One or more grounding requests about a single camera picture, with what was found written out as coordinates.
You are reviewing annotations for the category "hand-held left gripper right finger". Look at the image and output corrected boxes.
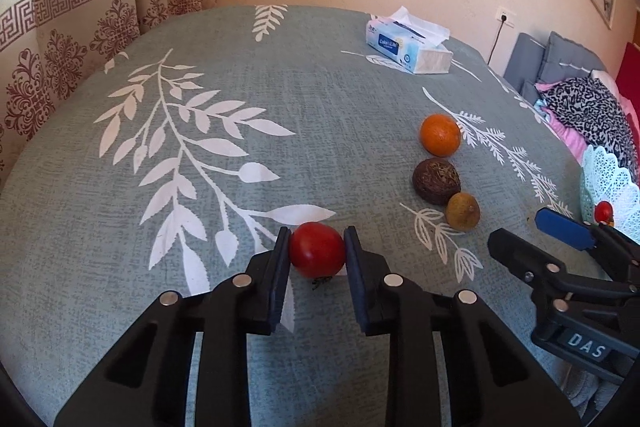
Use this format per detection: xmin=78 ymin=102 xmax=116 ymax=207
xmin=344 ymin=227 xmax=581 ymax=427

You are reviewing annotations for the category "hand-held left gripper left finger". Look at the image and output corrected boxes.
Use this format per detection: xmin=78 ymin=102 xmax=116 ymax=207
xmin=54 ymin=228 xmax=293 ymax=427

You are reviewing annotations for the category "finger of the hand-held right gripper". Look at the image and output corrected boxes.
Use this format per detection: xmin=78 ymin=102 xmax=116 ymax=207
xmin=534 ymin=207 xmax=640 ymax=269
xmin=487 ymin=228 xmax=640 ymax=309

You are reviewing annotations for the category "red tomato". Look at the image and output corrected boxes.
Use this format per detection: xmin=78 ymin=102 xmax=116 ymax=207
xmin=289 ymin=222 xmax=347 ymax=292
xmin=594 ymin=201 xmax=615 ymax=228

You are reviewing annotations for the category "light blue lattice basket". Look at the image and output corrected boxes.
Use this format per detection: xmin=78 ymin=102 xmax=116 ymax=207
xmin=580 ymin=144 xmax=640 ymax=233

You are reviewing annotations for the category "brown-green kiwi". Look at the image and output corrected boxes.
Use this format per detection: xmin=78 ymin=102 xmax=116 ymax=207
xmin=446 ymin=192 xmax=481 ymax=233

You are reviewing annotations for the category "teal leaf-print tablecloth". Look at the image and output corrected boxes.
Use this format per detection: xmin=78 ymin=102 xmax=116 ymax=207
xmin=0 ymin=4 xmax=601 ymax=427

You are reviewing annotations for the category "dark brown wrinkled fruit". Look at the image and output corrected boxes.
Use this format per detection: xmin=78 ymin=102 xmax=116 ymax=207
xmin=412 ymin=158 xmax=462 ymax=206

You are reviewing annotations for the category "leopard print cloth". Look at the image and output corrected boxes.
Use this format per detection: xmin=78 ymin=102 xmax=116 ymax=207
xmin=537 ymin=77 xmax=638 ymax=162

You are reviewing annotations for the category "small round orange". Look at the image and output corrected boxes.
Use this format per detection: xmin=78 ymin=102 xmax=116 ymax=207
xmin=419 ymin=113 xmax=462 ymax=158

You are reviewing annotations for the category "red cloth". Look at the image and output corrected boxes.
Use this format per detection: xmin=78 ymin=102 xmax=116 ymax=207
xmin=616 ymin=42 xmax=640 ymax=112

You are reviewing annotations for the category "grey cushion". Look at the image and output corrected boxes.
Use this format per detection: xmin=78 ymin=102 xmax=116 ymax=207
xmin=542 ymin=31 xmax=608 ymax=82

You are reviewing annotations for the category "grey headboard panel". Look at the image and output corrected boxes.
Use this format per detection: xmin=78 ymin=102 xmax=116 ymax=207
xmin=502 ymin=32 xmax=548 ymax=90

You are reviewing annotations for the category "tissue pack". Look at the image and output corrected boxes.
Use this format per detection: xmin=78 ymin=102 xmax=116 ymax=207
xmin=365 ymin=6 xmax=454 ymax=75

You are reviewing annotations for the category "beige patterned curtain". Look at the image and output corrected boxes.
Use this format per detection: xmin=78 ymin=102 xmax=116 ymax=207
xmin=0 ymin=0 xmax=221 ymax=178

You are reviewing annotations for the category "black power cable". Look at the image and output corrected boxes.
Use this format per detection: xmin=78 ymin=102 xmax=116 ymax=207
xmin=486 ymin=23 xmax=502 ymax=66

